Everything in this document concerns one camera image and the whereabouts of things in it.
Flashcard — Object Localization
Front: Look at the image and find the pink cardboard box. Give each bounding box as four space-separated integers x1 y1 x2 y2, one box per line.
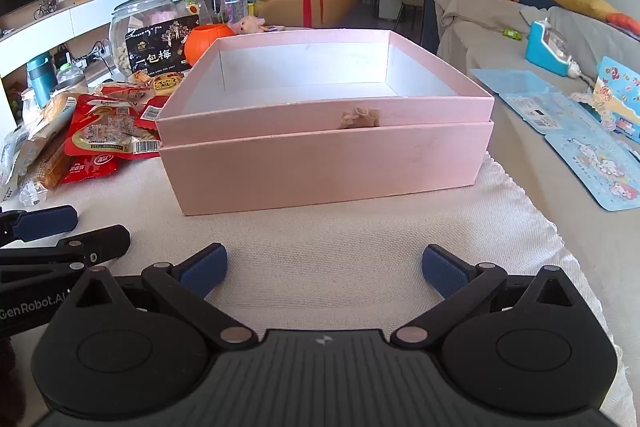
156 28 496 216

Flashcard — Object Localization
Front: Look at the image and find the blue cartoon toy box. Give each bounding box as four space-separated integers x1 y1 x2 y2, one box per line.
570 55 640 134

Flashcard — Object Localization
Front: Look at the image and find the red and white snack bag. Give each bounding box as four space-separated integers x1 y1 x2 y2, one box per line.
67 93 162 158

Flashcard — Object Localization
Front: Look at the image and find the small clear snack packet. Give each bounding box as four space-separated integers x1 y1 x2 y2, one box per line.
96 84 155 105

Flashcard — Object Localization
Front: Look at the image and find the pale blue snack packet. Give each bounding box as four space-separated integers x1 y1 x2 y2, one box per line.
0 126 37 204

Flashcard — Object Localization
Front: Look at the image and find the blue toy machine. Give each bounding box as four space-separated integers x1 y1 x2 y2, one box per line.
524 20 582 78

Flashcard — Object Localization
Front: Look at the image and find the large glass jar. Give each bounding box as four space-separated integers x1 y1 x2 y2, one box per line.
108 0 187 84

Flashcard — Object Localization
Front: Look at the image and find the black snack bag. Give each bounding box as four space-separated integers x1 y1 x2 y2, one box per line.
125 17 202 76

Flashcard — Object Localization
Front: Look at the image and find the yellow cushion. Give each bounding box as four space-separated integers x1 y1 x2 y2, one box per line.
548 0 622 21

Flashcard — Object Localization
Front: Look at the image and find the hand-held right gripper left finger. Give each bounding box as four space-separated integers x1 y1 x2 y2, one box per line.
65 243 258 349

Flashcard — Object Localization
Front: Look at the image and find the blue cartoon character card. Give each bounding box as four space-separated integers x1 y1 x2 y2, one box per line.
544 126 640 212

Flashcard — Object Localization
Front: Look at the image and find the orange pumpkin bucket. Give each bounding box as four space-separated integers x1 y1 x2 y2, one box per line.
183 24 235 68

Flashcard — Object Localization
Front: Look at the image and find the small pink plush toy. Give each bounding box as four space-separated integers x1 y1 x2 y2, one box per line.
232 16 267 36

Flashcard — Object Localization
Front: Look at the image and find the grey covered sofa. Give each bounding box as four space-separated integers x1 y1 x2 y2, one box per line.
433 0 640 212

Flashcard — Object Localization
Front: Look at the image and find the orange cushion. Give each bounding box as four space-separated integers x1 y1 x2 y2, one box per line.
606 12 640 40

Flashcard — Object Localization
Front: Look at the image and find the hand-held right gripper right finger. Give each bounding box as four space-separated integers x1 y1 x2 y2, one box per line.
389 244 581 349

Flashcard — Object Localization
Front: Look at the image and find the teal thermos bottle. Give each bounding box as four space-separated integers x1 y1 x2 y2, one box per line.
26 52 59 108

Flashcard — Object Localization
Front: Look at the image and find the light blue sheet white label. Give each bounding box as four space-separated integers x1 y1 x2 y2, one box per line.
499 91 592 134

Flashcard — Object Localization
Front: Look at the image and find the plain light blue card sheet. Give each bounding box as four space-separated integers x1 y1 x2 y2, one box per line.
469 67 567 98

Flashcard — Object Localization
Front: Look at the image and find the red spicy strip packet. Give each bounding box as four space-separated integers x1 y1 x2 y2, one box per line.
59 151 122 186

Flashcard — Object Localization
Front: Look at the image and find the yellow round cracker packet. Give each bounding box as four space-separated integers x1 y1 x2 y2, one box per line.
151 73 188 96

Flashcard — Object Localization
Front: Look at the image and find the clear-wrapped bread loaf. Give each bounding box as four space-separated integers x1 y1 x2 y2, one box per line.
19 91 80 192

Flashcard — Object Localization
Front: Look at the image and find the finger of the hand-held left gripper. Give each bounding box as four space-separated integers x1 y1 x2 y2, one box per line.
0 224 132 269
0 206 79 243

